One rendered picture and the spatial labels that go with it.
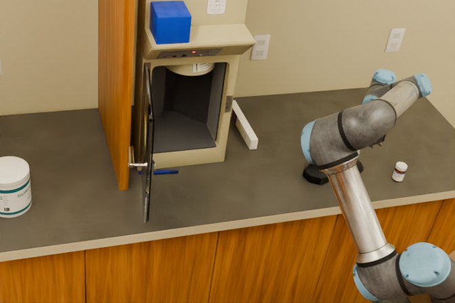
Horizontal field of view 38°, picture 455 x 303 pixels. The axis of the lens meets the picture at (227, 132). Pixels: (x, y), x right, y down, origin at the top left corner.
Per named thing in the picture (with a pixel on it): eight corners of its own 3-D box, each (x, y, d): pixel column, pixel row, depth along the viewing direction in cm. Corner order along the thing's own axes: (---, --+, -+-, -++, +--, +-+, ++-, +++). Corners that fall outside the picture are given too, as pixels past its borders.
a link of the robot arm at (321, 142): (412, 304, 176) (336, 113, 174) (361, 311, 184) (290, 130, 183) (424, 285, 186) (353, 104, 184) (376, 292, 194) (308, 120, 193)
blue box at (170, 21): (149, 28, 199) (150, 1, 194) (181, 27, 202) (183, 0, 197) (156, 44, 192) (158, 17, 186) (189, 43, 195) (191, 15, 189)
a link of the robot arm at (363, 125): (374, 102, 168) (424, 63, 208) (336, 115, 174) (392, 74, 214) (391, 143, 169) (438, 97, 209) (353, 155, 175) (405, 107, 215)
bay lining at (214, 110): (133, 112, 248) (137, 28, 227) (200, 107, 256) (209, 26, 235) (147, 153, 230) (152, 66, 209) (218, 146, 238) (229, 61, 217)
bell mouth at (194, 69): (157, 49, 228) (158, 36, 224) (206, 47, 233) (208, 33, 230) (168, 77, 214) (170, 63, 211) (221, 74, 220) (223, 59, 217)
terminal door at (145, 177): (142, 162, 229) (147, 63, 206) (145, 226, 205) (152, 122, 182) (140, 162, 229) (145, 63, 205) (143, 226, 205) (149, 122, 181)
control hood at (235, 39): (142, 55, 205) (143, 27, 199) (241, 50, 215) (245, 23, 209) (150, 76, 197) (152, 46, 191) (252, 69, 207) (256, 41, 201)
